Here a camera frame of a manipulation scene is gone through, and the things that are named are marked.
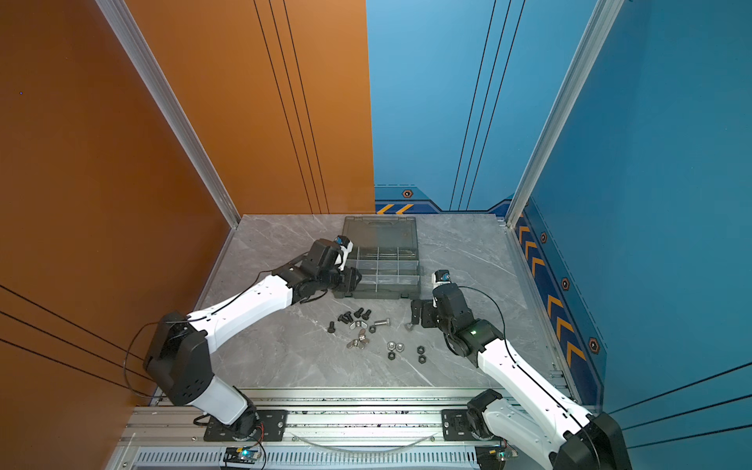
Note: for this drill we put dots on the green circuit board left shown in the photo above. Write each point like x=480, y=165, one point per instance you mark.
x=243, y=457

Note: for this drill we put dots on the green circuit board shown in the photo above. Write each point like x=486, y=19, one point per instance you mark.
x=494, y=457
x=243, y=457

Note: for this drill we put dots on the aluminium corner post right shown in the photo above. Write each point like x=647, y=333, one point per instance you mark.
x=596, y=32

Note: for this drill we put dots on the aluminium corner post left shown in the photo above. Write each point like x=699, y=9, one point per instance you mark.
x=134, y=43

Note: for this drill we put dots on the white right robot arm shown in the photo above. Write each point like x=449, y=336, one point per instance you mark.
x=527, y=412

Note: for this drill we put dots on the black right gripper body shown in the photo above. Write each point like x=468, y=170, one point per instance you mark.
x=451, y=327

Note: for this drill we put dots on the silver wing nut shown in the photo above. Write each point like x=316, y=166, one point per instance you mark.
x=360, y=324
x=357, y=344
x=362, y=336

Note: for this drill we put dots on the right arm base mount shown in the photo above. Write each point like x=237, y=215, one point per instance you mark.
x=469, y=424

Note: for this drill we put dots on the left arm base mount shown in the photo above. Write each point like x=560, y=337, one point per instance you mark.
x=253, y=425

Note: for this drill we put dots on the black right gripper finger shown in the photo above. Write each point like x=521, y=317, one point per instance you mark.
x=429, y=317
x=415, y=312

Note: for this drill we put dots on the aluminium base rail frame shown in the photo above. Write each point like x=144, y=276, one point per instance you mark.
x=327, y=428

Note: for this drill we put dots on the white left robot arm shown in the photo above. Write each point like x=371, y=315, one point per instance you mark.
x=179, y=356

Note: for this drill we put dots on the green circuit board right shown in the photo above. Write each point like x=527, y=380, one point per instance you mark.
x=494, y=457

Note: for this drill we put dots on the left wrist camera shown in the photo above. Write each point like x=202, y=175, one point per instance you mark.
x=345, y=247

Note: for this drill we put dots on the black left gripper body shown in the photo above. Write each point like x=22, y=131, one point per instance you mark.
x=333, y=280

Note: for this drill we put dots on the grey plastic organizer box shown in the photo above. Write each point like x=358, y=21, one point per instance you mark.
x=386, y=254

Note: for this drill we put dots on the aluminium corner post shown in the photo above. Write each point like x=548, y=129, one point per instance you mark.
x=596, y=32
x=134, y=43

